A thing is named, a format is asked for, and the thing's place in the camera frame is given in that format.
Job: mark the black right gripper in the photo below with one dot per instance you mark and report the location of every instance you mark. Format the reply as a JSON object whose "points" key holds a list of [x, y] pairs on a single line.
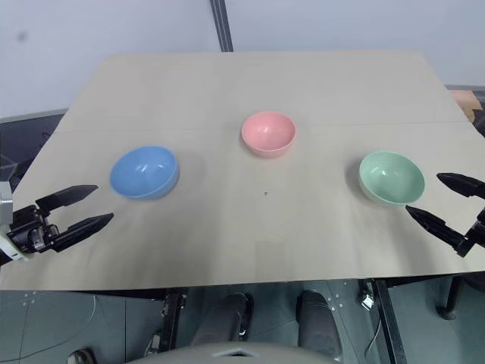
{"points": [[478, 231]]}

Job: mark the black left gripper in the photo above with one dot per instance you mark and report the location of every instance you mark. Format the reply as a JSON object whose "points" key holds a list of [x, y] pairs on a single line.
{"points": [[32, 231]]}

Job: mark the green bowl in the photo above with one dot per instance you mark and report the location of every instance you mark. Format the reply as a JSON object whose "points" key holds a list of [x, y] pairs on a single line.
{"points": [[392, 178]]}

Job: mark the blue bowl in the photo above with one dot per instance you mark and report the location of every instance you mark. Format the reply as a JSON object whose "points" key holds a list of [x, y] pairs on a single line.
{"points": [[144, 172]]}

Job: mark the dark equipment beside table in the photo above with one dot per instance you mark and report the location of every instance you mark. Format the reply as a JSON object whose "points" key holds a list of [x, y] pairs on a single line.
{"points": [[26, 140]]}

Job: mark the black table leg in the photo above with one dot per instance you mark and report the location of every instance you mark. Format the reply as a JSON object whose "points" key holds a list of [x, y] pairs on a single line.
{"points": [[451, 299], [172, 318], [388, 322]]}

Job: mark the brown cardboard box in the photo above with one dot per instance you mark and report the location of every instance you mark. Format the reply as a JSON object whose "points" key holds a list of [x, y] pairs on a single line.
{"points": [[464, 102]]}

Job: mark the dark rounded robot right leg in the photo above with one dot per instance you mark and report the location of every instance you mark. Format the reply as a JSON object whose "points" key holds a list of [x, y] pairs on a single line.
{"points": [[316, 322]]}

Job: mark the pink-red bowl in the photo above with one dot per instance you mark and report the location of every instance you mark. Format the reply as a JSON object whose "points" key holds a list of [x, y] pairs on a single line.
{"points": [[268, 132]]}

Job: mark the grey robot torso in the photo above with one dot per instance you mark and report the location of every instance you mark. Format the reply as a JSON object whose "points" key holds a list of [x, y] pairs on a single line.
{"points": [[231, 354]]}

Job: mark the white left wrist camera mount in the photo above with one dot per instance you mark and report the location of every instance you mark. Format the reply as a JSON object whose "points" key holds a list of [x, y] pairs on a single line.
{"points": [[4, 206]]}

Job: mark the dark vertical wall post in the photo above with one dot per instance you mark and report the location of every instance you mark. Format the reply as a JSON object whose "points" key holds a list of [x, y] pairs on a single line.
{"points": [[222, 24]]}

